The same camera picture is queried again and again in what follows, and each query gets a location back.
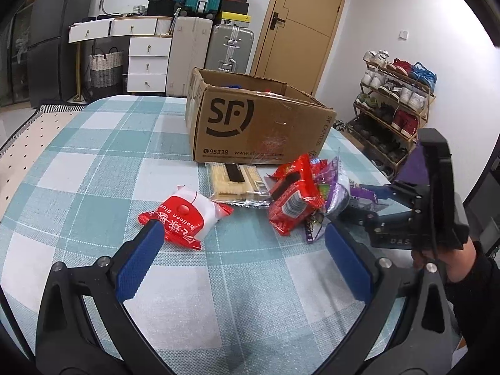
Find beige suitcase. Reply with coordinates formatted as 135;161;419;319
166;16;213;98

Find brown cardboard box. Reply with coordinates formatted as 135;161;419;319
185;67;337;165

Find woven laundry basket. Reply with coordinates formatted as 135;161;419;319
88;45;126;101

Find silver suitcase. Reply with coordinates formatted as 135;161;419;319
205;23;254;75

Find dark glass cabinet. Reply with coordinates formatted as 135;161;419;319
0;0;32;107

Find person's right forearm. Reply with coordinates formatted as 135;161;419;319
443;242;500;364

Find white drawer desk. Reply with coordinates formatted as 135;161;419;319
68;16;175;96

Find dark grey fridge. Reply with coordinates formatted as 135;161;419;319
25;0;104;106

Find cracker packet with black band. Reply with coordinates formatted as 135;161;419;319
206;162;274;207

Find beige dotted rug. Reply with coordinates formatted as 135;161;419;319
0;103;85;204

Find red packet with black band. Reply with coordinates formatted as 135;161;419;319
267;154;338;238

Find bamboo shoe rack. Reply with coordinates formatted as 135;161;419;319
346;57;436;178

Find person's right hand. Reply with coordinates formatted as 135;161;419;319
411;241;476;283

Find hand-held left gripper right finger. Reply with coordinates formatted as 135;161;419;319
308;222;465;375

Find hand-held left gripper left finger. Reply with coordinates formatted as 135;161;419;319
36;221;173;375

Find red and white gum packet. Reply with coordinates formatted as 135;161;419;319
138;185;234;250

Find yellow and black shoe box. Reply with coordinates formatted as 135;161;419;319
217;11;252;28

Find wooden door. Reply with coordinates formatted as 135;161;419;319
250;0;352;96

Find purple rolled mat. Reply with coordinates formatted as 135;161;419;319
397;141;430;188

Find rows of shoes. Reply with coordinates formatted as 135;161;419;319
347;49;437;176

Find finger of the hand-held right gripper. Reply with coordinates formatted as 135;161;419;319
358;183;426;206
332;205;417;229

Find purple and silver snack packet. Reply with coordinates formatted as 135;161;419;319
305;156;391;243

